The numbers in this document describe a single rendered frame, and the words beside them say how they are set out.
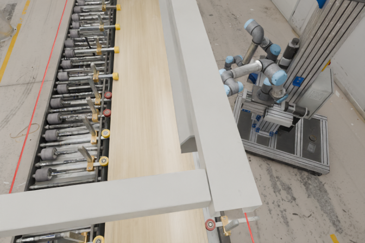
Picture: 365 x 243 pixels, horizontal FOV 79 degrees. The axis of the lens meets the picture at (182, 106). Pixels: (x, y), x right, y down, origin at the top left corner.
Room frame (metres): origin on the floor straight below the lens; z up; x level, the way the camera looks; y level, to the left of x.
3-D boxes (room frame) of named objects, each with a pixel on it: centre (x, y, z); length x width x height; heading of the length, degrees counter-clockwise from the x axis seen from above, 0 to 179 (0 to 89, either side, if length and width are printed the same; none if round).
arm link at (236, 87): (1.05, -0.35, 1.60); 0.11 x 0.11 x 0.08; 29
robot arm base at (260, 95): (1.45, -0.82, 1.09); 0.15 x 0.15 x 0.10
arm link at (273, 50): (1.93, -0.96, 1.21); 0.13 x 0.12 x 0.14; 27
